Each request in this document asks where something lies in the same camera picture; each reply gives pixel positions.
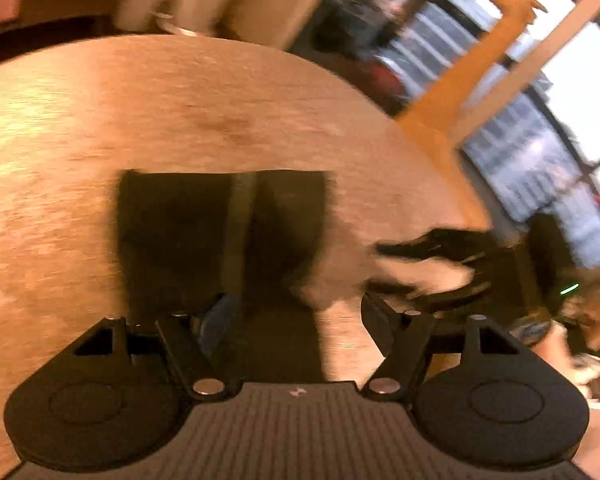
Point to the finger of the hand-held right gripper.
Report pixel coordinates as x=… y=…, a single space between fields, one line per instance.
x=445 y=242
x=455 y=290

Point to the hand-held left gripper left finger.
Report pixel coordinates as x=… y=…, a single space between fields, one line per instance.
x=215 y=322

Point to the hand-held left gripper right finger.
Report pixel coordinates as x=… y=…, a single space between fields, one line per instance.
x=380 y=322

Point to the black garment with grey seams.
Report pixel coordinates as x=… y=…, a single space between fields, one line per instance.
x=180 y=235

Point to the window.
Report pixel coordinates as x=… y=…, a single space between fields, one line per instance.
x=530 y=160

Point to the orange chair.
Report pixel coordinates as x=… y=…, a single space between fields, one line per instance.
x=460 y=90

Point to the lace tablecloth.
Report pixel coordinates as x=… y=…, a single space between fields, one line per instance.
x=130 y=110

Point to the beige curtain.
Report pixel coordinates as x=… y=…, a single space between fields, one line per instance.
x=260 y=0

